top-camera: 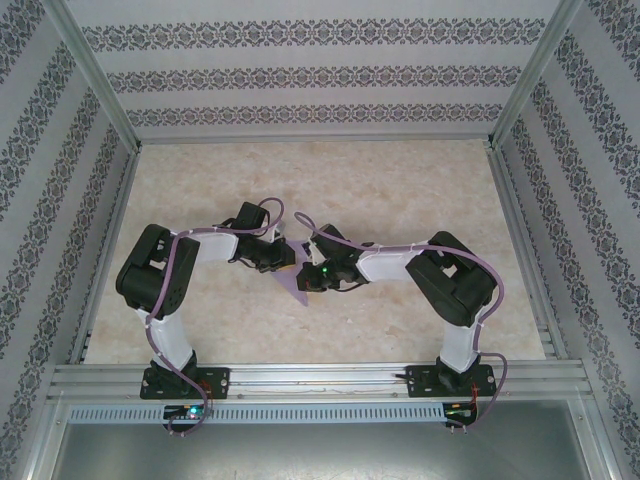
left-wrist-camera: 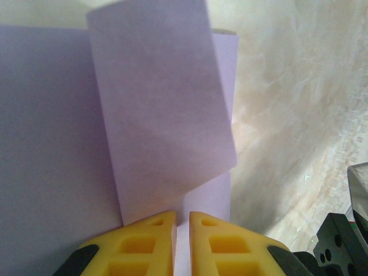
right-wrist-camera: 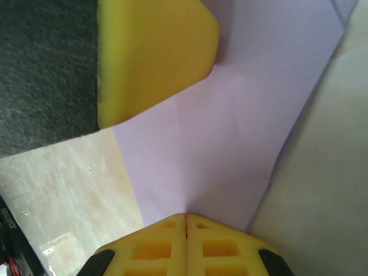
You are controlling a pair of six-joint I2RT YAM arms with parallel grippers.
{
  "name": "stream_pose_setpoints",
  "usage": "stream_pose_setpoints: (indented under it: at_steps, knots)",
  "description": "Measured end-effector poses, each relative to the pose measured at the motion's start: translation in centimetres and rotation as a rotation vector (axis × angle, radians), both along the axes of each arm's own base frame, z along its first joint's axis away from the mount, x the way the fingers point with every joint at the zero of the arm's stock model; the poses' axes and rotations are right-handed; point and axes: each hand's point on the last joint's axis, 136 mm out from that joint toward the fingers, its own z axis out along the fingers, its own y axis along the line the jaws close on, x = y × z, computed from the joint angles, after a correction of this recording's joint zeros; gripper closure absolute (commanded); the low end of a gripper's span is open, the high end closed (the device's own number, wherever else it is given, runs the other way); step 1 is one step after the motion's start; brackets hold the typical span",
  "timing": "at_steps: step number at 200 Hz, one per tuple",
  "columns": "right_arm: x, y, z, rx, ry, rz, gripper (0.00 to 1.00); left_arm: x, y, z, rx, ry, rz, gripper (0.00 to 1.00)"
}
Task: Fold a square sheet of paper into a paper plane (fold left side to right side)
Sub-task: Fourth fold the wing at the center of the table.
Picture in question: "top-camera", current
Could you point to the light purple paper sheet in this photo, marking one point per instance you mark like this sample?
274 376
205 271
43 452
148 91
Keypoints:
297 290

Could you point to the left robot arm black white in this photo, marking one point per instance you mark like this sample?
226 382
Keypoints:
165 340

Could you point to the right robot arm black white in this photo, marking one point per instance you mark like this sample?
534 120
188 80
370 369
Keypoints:
460 345

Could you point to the small circuit board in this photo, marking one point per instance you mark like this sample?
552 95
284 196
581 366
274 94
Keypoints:
187 412
460 411

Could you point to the grey metal panel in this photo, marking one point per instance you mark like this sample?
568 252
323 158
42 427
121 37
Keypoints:
320 450

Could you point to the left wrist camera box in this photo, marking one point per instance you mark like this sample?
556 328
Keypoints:
279 234

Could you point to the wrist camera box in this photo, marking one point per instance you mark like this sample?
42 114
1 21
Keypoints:
279 234
315 252

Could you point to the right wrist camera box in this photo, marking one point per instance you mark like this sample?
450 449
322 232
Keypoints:
315 252

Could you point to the aluminium mounting rail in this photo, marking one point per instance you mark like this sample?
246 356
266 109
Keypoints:
320 380

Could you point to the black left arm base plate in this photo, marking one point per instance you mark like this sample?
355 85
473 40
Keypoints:
220 382

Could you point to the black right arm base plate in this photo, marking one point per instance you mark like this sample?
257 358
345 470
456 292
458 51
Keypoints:
420 382

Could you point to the aluminium side rail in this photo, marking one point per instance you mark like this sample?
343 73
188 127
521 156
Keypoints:
107 250
525 240

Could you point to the aluminium frame post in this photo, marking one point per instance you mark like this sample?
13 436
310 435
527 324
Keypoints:
530 75
95 75

